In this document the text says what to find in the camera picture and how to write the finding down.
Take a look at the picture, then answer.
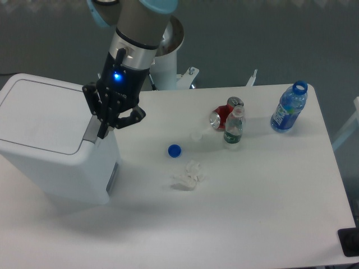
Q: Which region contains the white plastic trash can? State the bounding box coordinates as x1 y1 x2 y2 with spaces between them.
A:
1 73 121 205

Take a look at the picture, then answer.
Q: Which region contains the white frame at right edge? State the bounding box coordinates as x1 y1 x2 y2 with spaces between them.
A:
332 97 358 151

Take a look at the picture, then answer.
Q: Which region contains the crushed red soda can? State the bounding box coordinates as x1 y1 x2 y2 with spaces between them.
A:
209 96 244 131

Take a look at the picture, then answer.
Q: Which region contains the blue plastic drink bottle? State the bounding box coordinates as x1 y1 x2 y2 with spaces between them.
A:
270 81 308 133

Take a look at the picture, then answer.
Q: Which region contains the black device at table edge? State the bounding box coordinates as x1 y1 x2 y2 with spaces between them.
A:
338 228 358 257

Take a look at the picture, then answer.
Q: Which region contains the blue bottle cap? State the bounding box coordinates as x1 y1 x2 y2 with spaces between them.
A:
167 144 182 158

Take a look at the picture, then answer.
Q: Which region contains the clear green-label bottle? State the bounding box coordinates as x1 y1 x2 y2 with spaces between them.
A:
223 105 245 149

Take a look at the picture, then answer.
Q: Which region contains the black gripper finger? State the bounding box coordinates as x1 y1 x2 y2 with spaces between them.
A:
114 105 146 129
82 81 121 139

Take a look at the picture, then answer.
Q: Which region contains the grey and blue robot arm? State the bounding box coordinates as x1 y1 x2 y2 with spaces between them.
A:
82 1 178 138

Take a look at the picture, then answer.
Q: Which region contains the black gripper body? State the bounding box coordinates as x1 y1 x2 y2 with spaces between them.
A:
96 50 148 111

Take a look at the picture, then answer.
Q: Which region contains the crumpled white tissue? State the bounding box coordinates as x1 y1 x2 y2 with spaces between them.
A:
170 160 206 191

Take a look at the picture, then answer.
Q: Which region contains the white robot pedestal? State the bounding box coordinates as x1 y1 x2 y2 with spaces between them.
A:
150 16 185 90

